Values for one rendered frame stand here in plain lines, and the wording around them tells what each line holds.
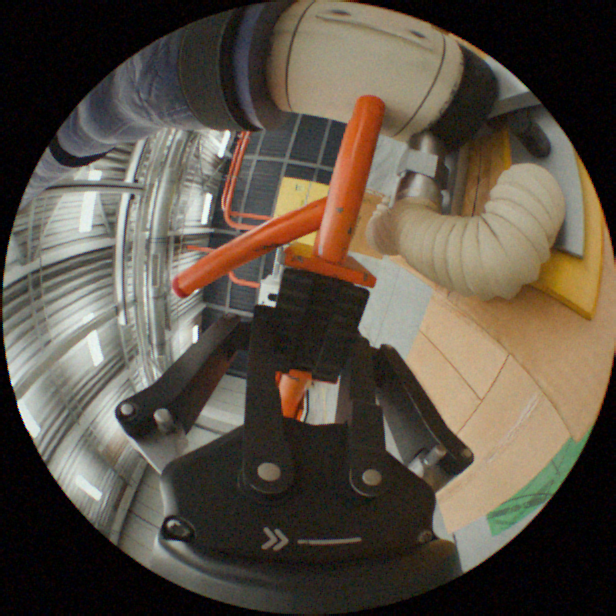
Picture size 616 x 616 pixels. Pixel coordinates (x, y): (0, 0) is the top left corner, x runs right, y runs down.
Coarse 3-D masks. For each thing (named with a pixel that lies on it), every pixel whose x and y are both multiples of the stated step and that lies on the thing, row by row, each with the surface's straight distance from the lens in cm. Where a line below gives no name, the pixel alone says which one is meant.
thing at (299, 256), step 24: (288, 264) 13; (312, 264) 13; (336, 264) 13; (360, 264) 17; (288, 288) 12; (312, 288) 13; (336, 288) 13; (360, 288) 13; (288, 312) 13; (312, 312) 13; (336, 312) 13; (360, 312) 13; (288, 336) 13; (312, 336) 14; (336, 336) 13; (288, 360) 14; (312, 360) 15; (336, 360) 14
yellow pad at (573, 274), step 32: (512, 128) 17; (544, 128) 19; (512, 160) 19; (544, 160) 17; (576, 160) 17; (576, 192) 15; (576, 224) 14; (576, 256) 14; (544, 288) 15; (576, 288) 13
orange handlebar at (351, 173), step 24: (360, 96) 18; (360, 120) 16; (360, 144) 15; (336, 168) 15; (360, 168) 14; (336, 192) 14; (360, 192) 14; (336, 216) 14; (336, 240) 14; (288, 384) 18; (288, 408) 20
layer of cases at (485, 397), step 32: (448, 320) 103; (416, 352) 121; (448, 352) 100; (480, 352) 86; (448, 384) 97; (480, 384) 84; (512, 384) 76; (448, 416) 95; (480, 416) 84; (512, 416) 76; (544, 416) 71; (480, 448) 84; (512, 448) 76; (544, 448) 72; (480, 480) 84; (512, 480) 78; (448, 512) 97; (480, 512) 87
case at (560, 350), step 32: (480, 160) 27; (480, 192) 24; (608, 256) 16; (608, 288) 15; (480, 320) 19; (512, 320) 17; (544, 320) 16; (576, 320) 15; (608, 320) 15; (512, 352) 17; (544, 352) 16; (576, 352) 15; (608, 352) 15; (544, 384) 15; (576, 384) 15; (576, 416) 15
